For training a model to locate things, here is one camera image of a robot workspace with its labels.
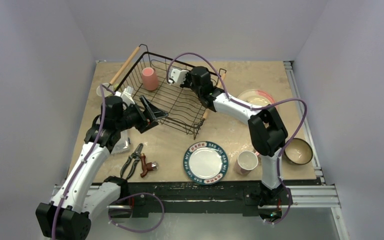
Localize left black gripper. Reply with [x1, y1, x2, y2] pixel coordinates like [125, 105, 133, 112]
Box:
[115, 95, 168, 133]

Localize black wire dish rack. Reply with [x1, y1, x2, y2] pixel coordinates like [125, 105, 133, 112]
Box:
[107, 43, 228, 140]

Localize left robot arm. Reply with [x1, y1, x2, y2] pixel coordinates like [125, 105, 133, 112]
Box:
[35, 95, 169, 240]

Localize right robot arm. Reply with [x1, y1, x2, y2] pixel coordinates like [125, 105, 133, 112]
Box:
[167, 66, 288, 206]

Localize clear plastic screw box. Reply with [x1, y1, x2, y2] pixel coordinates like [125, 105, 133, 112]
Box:
[111, 130, 131, 155]

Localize black pliers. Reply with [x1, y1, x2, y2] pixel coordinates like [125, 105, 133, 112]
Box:
[120, 143, 144, 180]

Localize green mug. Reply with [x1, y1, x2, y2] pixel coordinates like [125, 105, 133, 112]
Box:
[96, 83, 114, 97]

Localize pink rimmed large plate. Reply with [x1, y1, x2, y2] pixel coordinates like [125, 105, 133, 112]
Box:
[237, 89, 276, 104]

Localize cream floral small plate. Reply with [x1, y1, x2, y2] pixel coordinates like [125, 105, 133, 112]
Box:
[244, 95, 272, 107]

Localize light pink mug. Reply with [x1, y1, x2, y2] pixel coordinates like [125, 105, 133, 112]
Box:
[233, 150, 259, 176]

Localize dark ceramic bowl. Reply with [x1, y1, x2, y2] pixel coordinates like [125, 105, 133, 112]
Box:
[283, 138, 314, 165]

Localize brown handled tool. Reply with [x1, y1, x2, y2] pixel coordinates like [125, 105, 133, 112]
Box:
[140, 153, 159, 178]

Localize purple cable loop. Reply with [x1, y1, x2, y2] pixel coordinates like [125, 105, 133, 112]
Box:
[108, 192, 166, 234]

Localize black base frame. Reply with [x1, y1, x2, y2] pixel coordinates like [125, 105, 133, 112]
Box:
[87, 180, 340, 221]

